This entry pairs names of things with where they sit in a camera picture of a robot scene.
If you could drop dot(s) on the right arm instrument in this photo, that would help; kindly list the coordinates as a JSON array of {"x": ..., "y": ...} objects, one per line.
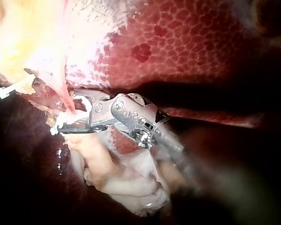
[{"x": 135, "y": 117}]

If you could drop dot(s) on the right arm instrument jaw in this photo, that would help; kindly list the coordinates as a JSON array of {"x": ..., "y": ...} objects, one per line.
[
  {"x": 77, "y": 129},
  {"x": 89, "y": 95}
]

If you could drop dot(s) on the white clip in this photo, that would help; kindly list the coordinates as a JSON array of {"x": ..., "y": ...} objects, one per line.
[
  {"x": 4, "y": 92},
  {"x": 68, "y": 117}
]

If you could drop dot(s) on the dark right arm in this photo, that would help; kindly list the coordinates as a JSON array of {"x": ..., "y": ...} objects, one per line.
[{"x": 227, "y": 187}]

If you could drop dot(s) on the pale fatty tissue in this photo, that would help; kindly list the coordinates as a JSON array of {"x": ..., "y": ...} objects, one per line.
[{"x": 121, "y": 178}]

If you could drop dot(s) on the dark red liver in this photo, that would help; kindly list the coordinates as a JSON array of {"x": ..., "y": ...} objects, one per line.
[{"x": 173, "y": 47}]

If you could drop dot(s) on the gallbladder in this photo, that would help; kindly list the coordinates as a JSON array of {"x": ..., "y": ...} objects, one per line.
[{"x": 25, "y": 35}]

